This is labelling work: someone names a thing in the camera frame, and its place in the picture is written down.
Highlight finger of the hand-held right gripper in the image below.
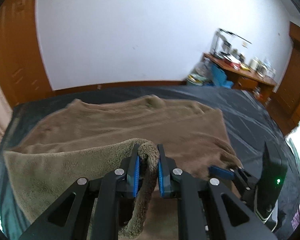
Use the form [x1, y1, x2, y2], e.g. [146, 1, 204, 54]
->
[208, 165, 243, 180]

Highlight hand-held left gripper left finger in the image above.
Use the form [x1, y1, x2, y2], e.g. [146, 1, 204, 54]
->
[19, 144, 140, 240]

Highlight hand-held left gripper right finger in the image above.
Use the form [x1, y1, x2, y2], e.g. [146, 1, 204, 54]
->
[157, 144, 279, 240]

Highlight brown fleece garment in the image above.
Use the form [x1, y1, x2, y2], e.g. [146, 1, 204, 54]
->
[4, 94, 243, 240]

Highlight pink printed cloth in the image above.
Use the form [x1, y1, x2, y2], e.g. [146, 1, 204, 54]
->
[291, 202, 300, 230]

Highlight yellow green snack bag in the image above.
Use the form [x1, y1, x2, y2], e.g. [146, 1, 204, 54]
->
[187, 74, 210, 84]

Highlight wooden desk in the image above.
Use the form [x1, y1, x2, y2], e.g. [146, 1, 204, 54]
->
[202, 52, 278, 103]

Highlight wooden wardrobe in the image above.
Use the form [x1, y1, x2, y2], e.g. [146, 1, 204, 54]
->
[271, 21, 300, 130]

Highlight clear plastic bag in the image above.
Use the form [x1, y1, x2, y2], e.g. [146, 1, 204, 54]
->
[194, 59, 212, 77]

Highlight clear glass containers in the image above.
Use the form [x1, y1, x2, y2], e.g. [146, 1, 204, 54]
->
[259, 61, 277, 78]

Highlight wooden panel door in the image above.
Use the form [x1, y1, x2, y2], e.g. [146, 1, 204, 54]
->
[0, 0, 53, 108]

